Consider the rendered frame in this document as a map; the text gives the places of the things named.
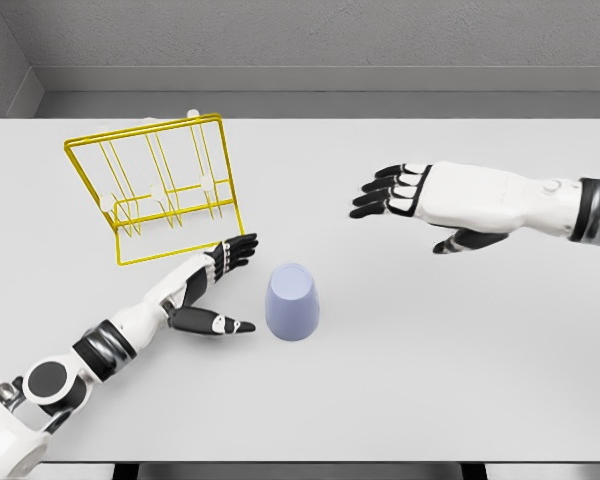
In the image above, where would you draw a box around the pale blue cup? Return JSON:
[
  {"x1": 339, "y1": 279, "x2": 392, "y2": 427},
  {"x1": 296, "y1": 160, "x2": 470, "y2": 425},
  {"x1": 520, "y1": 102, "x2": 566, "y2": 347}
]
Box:
[{"x1": 264, "y1": 263, "x2": 321, "y2": 343}]

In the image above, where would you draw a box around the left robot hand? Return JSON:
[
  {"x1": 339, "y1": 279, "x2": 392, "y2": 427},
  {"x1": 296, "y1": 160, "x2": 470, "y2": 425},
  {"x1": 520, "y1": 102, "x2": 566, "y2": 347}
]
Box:
[{"x1": 140, "y1": 232, "x2": 260, "y2": 337}]

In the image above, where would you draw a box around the yellow wire cup holder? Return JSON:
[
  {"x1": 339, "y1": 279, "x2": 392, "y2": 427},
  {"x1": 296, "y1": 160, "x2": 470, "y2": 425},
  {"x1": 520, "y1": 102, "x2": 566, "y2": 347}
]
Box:
[{"x1": 63, "y1": 109, "x2": 247, "y2": 268}]

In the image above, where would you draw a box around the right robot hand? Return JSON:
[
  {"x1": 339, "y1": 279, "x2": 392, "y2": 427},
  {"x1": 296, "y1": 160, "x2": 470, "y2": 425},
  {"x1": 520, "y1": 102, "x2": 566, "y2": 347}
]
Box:
[{"x1": 349, "y1": 160, "x2": 526, "y2": 255}]

